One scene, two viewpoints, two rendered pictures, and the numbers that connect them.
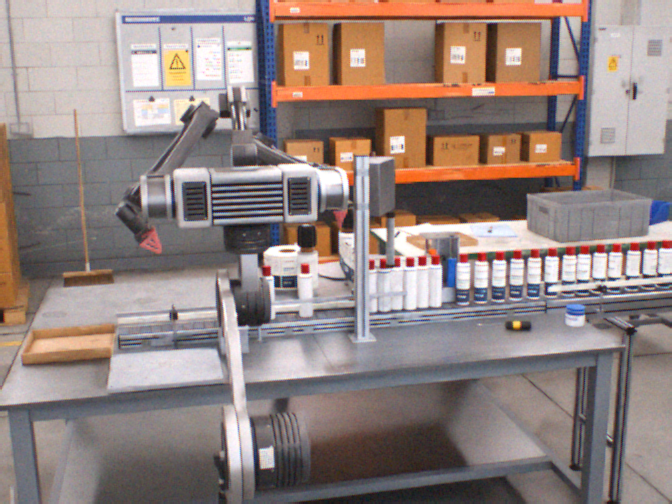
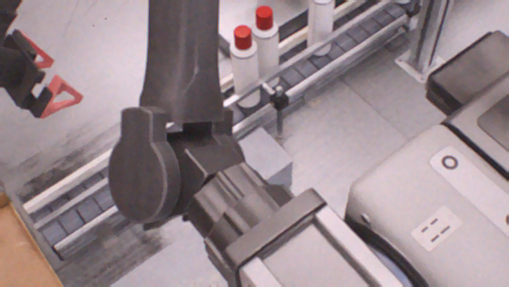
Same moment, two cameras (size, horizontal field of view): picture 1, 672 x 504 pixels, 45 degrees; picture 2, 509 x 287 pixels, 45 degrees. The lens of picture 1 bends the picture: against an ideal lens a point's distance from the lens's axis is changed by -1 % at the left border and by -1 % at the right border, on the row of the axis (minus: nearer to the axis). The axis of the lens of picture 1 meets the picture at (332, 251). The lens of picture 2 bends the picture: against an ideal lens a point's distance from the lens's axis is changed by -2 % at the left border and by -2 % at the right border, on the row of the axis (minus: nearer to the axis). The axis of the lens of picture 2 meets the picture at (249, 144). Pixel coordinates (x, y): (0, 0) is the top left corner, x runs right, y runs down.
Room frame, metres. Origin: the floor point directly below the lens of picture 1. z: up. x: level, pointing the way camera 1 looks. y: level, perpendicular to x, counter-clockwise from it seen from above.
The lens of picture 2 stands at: (2.13, 0.59, 1.91)
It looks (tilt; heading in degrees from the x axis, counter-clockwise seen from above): 57 degrees down; 339
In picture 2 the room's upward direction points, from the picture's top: 5 degrees counter-clockwise
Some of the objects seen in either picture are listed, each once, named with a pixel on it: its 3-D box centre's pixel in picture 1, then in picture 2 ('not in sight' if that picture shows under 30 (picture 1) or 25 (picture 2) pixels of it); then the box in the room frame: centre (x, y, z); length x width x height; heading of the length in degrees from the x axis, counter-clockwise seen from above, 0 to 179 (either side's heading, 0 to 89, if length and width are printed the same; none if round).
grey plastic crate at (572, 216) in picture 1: (587, 214); not in sight; (4.68, -1.51, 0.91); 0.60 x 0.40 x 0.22; 105
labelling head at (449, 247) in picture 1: (439, 267); not in sight; (3.12, -0.42, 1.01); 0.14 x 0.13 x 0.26; 102
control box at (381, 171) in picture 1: (374, 185); not in sight; (2.88, -0.15, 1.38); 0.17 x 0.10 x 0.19; 157
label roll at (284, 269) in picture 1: (287, 267); not in sight; (3.38, 0.19, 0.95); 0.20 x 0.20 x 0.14
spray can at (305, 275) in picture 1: (305, 290); (321, 14); (2.91, 0.10, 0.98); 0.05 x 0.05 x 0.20
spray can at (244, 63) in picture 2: not in sight; (244, 67); (2.86, 0.30, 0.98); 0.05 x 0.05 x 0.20
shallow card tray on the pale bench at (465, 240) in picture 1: (441, 240); not in sight; (4.45, -0.62, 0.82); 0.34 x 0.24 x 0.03; 108
